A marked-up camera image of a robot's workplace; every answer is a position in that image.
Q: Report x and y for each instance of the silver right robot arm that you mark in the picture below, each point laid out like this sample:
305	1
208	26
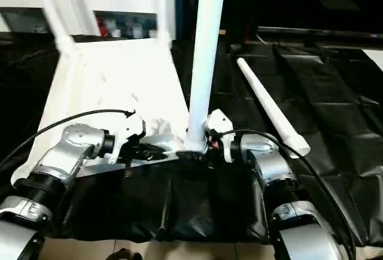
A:
272	158

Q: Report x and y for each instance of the white flat board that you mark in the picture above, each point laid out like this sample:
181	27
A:
374	59

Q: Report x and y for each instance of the white plastic table leg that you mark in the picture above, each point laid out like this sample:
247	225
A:
272	107
54	14
206	47
163	8

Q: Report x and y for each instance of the black plastic mat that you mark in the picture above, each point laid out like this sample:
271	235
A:
194	200

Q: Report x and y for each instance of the white cabinet with glass doors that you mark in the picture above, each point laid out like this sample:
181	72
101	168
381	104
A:
74	2

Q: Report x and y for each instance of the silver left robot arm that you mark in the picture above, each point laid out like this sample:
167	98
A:
66	149

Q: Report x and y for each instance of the small tan label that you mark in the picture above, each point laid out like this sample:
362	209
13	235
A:
222	32

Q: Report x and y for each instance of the white plastic table top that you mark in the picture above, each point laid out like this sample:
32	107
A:
119	77

